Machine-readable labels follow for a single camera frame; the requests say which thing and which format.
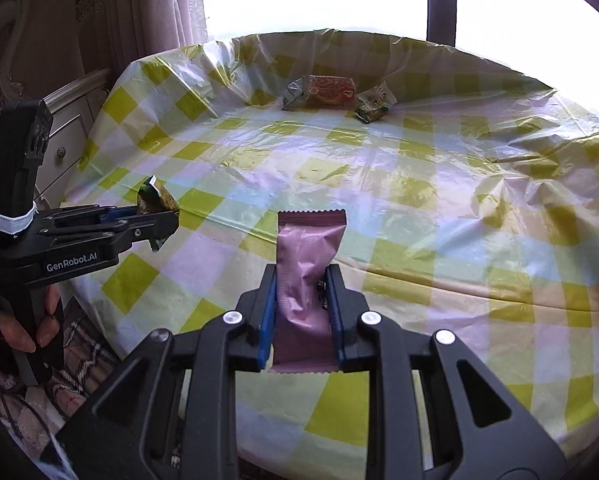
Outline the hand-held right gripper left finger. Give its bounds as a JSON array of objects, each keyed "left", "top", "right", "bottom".
[{"left": 40, "top": 262, "right": 280, "bottom": 480}]

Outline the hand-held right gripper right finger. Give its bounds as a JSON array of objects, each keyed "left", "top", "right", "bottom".
[{"left": 324, "top": 262, "right": 567, "bottom": 480}]

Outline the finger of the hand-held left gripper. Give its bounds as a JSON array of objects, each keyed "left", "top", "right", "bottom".
[
  {"left": 38, "top": 210, "right": 181, "bottom": 248},
  {"left": 54, "top": 204, "right": 143, "bottom": 226}
]

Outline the dark green patterned snack packet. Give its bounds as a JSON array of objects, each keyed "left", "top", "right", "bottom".
[{"left": 137, "top": 176, "right": 181, "bottom": 252}]

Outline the pink snack packet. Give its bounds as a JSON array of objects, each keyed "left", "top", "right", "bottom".
[{"left": 270, "top": 209, "right": 347, "bottom": 375}]

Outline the person's left hand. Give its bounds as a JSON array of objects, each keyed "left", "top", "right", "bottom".
[{"left": 0, "top": 284, "right": 64, "bottom": 355}]

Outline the white carved drawer cabinet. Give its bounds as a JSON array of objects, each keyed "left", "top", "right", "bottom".
[{"left": 0, "top": 67, "right": 111, "bottom": 211}]

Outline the yellow checked plastic tablecloth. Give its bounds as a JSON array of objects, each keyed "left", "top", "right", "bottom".
[{"left": 62, "top": 30, "right": 599, "bottom": 461}]

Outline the grey green snack packet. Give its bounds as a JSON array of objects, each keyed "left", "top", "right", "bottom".
[{"left": 281, "top": 80, "right": 310, "bottom": 111}]

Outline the pink curtain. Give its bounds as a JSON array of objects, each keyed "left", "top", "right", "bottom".
[{"left": 74, "top": 0, "right": 210, "bottom": 78}]

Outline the green and yellow snack packet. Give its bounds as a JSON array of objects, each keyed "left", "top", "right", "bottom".
[{"left": 355, "top": 85, "right": 396, "bottom": 124}]

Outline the red cracker packet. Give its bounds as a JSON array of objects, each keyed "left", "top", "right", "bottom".
[{"left": 303, "top": 74, "right": 356, "bottom": 108}]

